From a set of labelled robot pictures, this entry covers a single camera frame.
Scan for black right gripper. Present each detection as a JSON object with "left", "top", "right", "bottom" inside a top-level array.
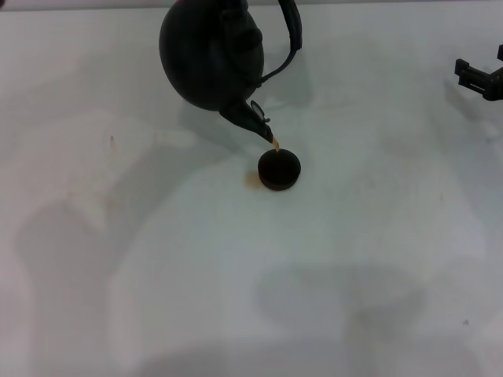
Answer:
[{"left": 454, "top": 44, "right": 503, "bottom": 103}]

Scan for small dark teacup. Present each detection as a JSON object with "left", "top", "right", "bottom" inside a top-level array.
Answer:
[{"left": 257, "top": 148, "right": 303, "bottom": 192}]

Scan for black round teapot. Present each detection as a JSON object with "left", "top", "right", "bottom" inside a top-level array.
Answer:
[{"left": 158, "top": 0, "right": 303, "bottom": 145}]

